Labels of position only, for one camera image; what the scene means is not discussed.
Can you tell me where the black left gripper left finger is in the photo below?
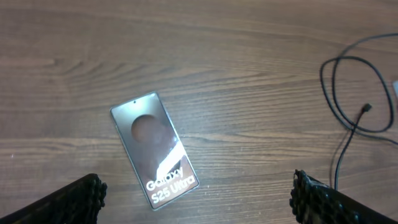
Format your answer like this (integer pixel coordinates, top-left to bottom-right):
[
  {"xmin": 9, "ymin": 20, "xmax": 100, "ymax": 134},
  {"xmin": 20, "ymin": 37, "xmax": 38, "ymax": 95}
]
[{"xmin": 1, "ymin": 174, "xmax": 108, "ymax": 224}]

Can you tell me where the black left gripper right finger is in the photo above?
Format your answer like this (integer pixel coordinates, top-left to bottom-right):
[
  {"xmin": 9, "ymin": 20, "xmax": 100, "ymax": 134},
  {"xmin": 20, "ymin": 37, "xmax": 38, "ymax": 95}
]
[{"xmin": 289, "ymin": 170, "xmax": 397, "ymax": 224}]

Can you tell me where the Galaxy S25 Ultra smartphone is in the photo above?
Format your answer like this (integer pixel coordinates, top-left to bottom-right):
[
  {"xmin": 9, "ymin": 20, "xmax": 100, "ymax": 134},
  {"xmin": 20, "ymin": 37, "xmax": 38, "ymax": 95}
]
[{"xmin": 110, "ymin": 92, "xmax": 200, "ymax": 210}]

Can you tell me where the black charger cable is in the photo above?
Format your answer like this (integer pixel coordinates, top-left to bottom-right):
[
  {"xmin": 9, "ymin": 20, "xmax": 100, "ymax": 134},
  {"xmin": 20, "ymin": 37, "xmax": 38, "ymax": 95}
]
[{"xmin": 319, "ymin": 32, "xmax": 398, "ymax": 191}]

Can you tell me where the white power strip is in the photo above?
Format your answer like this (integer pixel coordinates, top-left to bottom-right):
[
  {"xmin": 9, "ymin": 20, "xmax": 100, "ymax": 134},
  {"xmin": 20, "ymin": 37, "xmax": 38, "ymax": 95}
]
[{"xmin": 392, "ymin": 80, "xmax": 398, "ymax": 98}]

